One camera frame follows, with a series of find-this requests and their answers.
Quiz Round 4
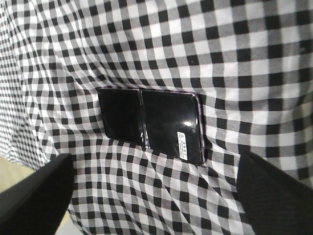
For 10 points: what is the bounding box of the black foldable smartphone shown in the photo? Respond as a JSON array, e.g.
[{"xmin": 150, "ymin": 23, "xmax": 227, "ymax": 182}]
[{"xmin": 97, "ymin": 87, "xmax": 205, "ymax": 165}]

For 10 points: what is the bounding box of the checkered quilt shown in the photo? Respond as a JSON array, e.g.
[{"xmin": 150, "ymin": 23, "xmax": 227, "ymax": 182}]
[{"xmin": 0, "ymin": 0, "xmax": 313, "ymax": 235}]

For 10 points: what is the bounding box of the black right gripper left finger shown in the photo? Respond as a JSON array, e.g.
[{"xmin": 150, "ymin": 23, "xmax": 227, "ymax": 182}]
[{"xmin": 0, "ymin": 154, "xmax": 73, "ymax": 235}]

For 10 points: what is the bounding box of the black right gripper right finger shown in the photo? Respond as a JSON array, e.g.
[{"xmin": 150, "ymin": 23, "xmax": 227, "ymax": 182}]
[{"xmin": 237, "ymin": 153, "xmax": 313, "ymax": 235}]

